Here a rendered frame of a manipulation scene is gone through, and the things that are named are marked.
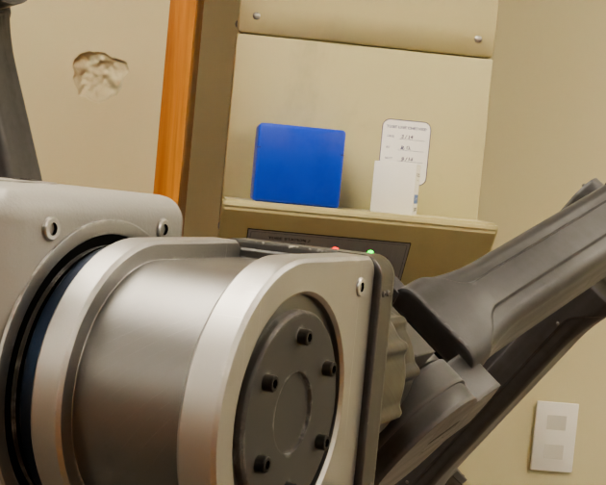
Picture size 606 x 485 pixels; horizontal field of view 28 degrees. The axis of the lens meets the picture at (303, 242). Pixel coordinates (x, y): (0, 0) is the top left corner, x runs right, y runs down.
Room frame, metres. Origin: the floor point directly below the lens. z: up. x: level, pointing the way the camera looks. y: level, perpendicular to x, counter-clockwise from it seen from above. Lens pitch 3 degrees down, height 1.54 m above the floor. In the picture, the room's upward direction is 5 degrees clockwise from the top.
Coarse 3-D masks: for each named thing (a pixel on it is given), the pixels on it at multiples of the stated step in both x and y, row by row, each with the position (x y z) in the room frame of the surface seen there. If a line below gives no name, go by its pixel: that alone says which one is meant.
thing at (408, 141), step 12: (384, 120) 1.50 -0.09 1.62; (396, 120) 1.50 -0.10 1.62; (408, 120) 1.50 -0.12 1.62; (384, 132) 1.50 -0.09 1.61; (396, 132) 1.50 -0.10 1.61; (408, 132) 1.50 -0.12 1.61; (420, 132) 1.50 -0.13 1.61; (384, 144) 1.50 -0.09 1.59; (396, 144) 1.50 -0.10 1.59; (408, 144) 1.50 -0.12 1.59; (420, 144) 1.50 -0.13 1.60; (384, 156) 1.50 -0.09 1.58; (396, 156) 1.50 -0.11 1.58; (408, 156) 1.50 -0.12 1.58; (420, 156) 1.50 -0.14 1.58; (420, 168) 1.50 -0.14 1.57; (420, 180) 1.50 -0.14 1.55
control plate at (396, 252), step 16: (272, 240) 1.41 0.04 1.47; (288, 240) 1.41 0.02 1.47; (304, 240) 1.41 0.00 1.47; (320, 240) 1.41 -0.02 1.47; (336, 240) 1.40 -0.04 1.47; (352, 240) 1.40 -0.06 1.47; (368, 240) 1.40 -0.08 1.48; (384, 256) 1.42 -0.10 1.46; (400, 256) 1.42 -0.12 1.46; (400, 272) 1.45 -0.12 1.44
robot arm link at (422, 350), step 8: (392, 312) 0.63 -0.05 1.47; (408, 328) 0.63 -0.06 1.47; (416, 336) 0.63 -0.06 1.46; (416, 344) 0.62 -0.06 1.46; (424, 344) 0.63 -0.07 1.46; (416, 352) 0.61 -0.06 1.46; (424, 352) 0.62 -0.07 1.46; (432, 352) 0.63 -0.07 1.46; (416, 360) 0.61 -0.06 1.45; (424, 360) 0.63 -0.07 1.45; (432, 360) 0.64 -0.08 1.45
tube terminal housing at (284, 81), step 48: (240, 48) 1.48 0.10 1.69; (288, 48) 1.49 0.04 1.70; (336, 48) 1.49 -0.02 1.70; (384, 48) 1.50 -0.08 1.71; (240, 96) 1.48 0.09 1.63; (288, 96) 1.49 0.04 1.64; (336, 96) 1.49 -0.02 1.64; (384, 96) 1.50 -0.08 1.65; (432, 96) 1.50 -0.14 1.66; (480, 96) 1.51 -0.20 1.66; (240, 144) 1.48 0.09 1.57; (432, 144) 1.50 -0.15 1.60; (480, 144) 1.51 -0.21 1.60; (240, 192) 1.49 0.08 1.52; (432, 192) 1.50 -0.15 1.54
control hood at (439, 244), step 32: (224, 224) 1.39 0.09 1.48; (256, 224) 1.39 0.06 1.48; (288, 224) 1.39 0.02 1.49; (320, 224) 1.39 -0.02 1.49; (352, 224) 1.39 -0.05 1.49; (384, 224) 1.39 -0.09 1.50; (416, 224) 1.39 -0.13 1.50; (448, 224) 1.39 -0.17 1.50; (480, 224) 1.40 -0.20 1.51; (416, 256) 1.43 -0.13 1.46; (448, 256) 1.42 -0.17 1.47; (480, 256) 1.42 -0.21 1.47
